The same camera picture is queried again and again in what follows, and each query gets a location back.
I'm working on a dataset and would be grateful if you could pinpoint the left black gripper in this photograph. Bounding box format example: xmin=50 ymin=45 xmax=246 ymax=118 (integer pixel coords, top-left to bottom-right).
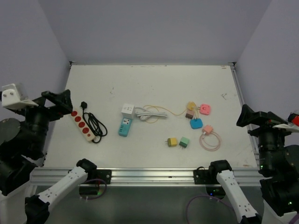
xmin=14 ymin=88 xmax=73 ymax=154

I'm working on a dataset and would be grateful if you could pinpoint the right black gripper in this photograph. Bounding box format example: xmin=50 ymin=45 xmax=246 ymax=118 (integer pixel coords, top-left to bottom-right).
xmin=237 ymin=102 xmax=299 ymax=171

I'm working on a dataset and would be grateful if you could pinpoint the black power strip cord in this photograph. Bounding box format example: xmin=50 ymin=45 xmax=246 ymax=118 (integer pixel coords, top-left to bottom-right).
xmin=80 ymin=101 xmax=108 ymax=144

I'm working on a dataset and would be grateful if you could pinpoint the peach small charger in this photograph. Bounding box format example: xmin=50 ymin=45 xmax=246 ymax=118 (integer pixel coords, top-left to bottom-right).
xmin=202 ymin=125 xmax=214 ymax=135

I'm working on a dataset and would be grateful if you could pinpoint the pink charger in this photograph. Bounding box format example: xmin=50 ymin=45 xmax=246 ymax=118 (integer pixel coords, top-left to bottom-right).
xmin=199 ymin=104 xmax=211 ymax=115

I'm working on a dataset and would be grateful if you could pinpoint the blue charger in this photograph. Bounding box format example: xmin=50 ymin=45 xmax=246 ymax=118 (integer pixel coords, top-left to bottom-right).
xmin=190 ymin=118 xmax=203 ymax=129

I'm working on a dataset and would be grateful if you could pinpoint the white multi-socket adapter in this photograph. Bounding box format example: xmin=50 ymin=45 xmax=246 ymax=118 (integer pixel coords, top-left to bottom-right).
xmin=121 ymin=103 xmax=135 ymax=119

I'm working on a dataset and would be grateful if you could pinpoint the teal USB hub strip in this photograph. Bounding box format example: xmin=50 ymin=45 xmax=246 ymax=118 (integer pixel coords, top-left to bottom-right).
xmin=118 ymin=117 xmax=133 ymax=137

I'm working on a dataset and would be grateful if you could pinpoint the yellow small charger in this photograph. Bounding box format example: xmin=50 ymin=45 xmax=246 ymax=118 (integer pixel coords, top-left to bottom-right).
xmin=186 ymin=101 xmax=197 ymax=111

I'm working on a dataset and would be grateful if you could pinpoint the pink brown charger plug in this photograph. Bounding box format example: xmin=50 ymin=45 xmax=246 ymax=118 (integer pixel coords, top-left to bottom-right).
xmin=185 ymin=109 xmax=195 ymax=119

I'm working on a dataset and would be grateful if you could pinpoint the green USB charger plug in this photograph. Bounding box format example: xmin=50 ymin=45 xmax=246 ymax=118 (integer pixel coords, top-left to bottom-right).
xmin=179 ymin=137 xmax=190 ymax=148

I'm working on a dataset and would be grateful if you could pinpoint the yellow USB charger plug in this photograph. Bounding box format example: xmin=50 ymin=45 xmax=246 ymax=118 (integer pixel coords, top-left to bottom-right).
xmin=165 ymin=138 xmax=178 ymax=147

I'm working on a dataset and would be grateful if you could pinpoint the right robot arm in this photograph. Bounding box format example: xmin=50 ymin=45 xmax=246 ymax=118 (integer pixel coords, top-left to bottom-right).
xmin=208 ymin=104 xmax=299 ymax=224

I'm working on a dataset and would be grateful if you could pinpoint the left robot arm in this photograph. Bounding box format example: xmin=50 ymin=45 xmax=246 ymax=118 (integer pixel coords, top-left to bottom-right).
xmin=0 ymin=89 xmax=97 ymax=224

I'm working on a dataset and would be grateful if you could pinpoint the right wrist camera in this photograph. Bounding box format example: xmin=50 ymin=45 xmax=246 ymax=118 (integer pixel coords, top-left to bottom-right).
xmin=273 ymin=111 xmax=299 ymax=133

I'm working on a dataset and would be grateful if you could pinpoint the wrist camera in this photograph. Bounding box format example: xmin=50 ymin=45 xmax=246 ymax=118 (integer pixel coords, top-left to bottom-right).
xmin=273 ymin=111 xmax=299 ymax=133
xmin=1 ymin=83 xmax=38 ymax=110

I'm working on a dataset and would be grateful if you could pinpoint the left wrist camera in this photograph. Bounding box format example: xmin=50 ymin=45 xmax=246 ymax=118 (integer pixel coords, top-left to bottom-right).
xmin=1 ymin=83 xmax=38 ymax=110

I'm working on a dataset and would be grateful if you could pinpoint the aluminium front rail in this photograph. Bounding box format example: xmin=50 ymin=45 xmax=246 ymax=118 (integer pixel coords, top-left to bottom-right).
xmin=31 ymin=168 xmax=263 ymax=187

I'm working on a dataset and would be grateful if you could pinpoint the white bundled cable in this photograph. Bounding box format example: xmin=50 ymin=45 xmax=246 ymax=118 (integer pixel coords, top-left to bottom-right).
xmin=134 ymin=107 xmax=169 ymax=122

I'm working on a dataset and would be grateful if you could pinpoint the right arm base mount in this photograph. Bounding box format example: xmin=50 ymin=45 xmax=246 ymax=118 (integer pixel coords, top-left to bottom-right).
xmin=193 ymin=166 xmax=212 ymax=185

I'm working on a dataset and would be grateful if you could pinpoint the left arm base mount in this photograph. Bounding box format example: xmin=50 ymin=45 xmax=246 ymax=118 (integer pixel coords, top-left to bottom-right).
xmin=93 ymin=169 xmax=112 ymax=185

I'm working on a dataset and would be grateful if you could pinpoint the yellow thin cable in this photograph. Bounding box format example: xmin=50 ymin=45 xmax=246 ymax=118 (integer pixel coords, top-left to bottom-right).
xmin=142 ymin=101 xmax=199 ymax=123

